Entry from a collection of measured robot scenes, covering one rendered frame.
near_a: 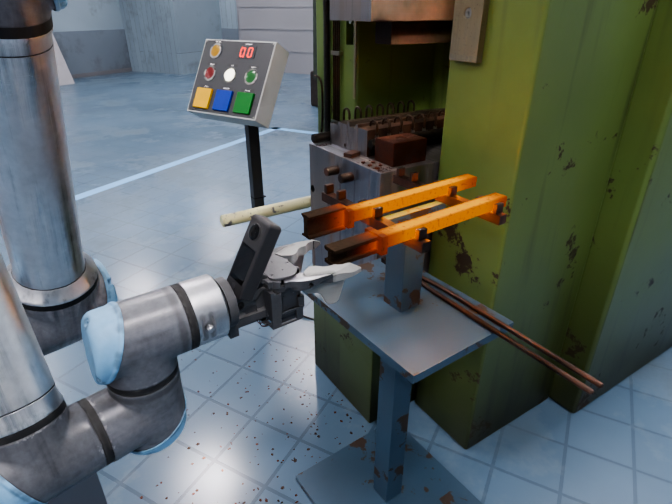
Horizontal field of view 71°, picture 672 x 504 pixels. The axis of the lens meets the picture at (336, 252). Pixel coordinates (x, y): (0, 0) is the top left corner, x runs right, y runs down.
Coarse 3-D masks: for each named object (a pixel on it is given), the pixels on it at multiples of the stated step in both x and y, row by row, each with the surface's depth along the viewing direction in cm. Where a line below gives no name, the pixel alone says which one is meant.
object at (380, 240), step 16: (448, 208) 90; (464, 208) 90; (480, 208) 91; (400, 224) 83; (416, 224) 83; (432, 224) 84; (448, 224) 87; (352, 240) 76; (368, 240) 76; (384, 240) 77; (400, 240) 81; (336, 256) 75; (352, 256) 76
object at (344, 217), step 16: (464, 176) 107; (400, 192) 97; (416, 192) 97; (432, 192) 99; (320, 208) 87; (336, 208) 87; (352, 208) 90; (368, 208) 90; (384, 208) 93; (304, 224) 85; (320, 224) 86; (336, 224) 88; (352, 224) 88
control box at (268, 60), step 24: (240, 48) 167; (264, 48) 162; (216, 72) 172; (240, 72) 166; (264, 72) 161; (192, 96) 176; (264, 96) 162; (216, 120) 180; (240, 120) 167; (264, 120) 165
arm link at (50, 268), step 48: (0, 0) 51; (48, 0) 55; (0, 48) 54; (48, 48) 59; (0, 96) 58; (48, 96) 62; (0, 144) 62; (48, 144) 65; (0, 192) 67; (48, 192) 69; (48, 240) 74; (48, 288) 80; (96, 288) 88; (48, 336) 85
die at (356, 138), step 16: (416, 112) 153; (336, 128) 147; (352, 128) 140; (368, 128) 136; (384, 128) 137; (416, 128) 143; (432, 128) 147; (336, 144) 149; (352, 144) 142; (432, 144) 150
